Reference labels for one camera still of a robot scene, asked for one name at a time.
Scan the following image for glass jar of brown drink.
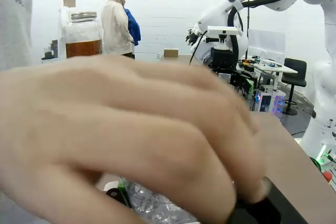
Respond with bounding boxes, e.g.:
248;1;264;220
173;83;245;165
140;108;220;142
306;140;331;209
64;11;103;59

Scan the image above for black countertop appliance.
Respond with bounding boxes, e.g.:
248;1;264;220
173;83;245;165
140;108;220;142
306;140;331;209
41;39;59;61

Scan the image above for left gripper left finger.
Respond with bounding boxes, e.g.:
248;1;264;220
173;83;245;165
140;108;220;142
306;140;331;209
103;177;133;210

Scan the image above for mannequin in white shirt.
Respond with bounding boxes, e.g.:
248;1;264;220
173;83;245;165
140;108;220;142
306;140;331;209
57;0;77;60

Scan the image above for person in grey sweatshirt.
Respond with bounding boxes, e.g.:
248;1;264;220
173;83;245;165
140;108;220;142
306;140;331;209
0;0;34;72

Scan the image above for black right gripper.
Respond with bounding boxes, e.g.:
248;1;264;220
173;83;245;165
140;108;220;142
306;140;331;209
211;47;255;94

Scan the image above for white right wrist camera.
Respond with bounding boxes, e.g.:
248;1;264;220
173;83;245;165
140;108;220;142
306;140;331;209
206;25;239;50

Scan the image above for black office chair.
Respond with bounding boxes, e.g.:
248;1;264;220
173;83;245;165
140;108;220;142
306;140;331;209
281;58;308;116

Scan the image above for white computer with lights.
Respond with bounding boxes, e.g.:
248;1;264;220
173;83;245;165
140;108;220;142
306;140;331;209
251;87;286;116

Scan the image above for white office desk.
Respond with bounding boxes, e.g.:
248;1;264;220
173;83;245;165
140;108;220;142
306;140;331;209
253;60;299;104

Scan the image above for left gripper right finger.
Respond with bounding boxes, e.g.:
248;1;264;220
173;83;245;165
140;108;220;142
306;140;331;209
227;191;284;224

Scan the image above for black plastic serving tray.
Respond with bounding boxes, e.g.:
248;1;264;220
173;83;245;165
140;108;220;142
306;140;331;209
264;178;308;224

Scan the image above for short clear iced cup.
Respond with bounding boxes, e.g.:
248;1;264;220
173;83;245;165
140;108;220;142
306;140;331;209
128;179;200;224

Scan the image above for mannequin in blue jacket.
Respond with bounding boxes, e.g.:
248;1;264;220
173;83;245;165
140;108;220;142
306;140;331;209
117;0;142;53

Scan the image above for thin black camera cable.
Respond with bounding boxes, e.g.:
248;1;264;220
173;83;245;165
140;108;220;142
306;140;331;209
188;31;208;66

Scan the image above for white box with green light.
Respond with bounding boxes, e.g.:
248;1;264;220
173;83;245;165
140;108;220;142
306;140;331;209
310;142;336;183

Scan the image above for person's right hand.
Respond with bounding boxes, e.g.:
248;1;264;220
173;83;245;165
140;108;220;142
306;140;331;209
0;55;272;224

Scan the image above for closed small cardboard box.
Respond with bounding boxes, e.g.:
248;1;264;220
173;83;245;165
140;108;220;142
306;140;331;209
163;47;180;59

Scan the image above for mannequin in beige sweater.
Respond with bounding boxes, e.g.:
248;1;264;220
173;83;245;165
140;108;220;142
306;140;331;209
100;0;135;58

